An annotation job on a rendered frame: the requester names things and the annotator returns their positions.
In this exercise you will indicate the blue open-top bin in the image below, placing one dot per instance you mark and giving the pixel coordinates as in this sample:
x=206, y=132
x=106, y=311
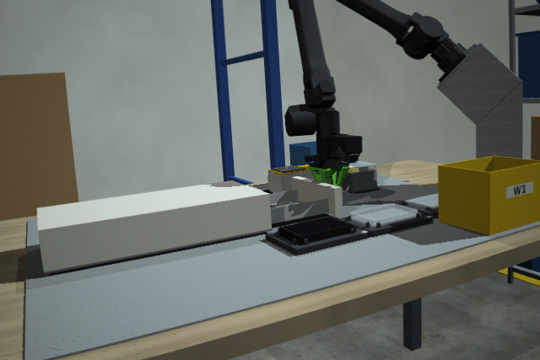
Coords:
x=298, y=151

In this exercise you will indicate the grey flat mat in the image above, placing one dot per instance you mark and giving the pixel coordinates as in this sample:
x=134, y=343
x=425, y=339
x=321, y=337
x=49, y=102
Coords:
x=87, y=308

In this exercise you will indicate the yellow open-top box labelled w1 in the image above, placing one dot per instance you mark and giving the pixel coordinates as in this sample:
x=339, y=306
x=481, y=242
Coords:
x=489, y=195

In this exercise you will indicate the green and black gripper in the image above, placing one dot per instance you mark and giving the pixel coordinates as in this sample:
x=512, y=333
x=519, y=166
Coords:
x=327, y=167

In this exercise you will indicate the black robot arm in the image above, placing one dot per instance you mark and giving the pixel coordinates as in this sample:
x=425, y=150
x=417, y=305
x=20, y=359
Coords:
x=306, y=119

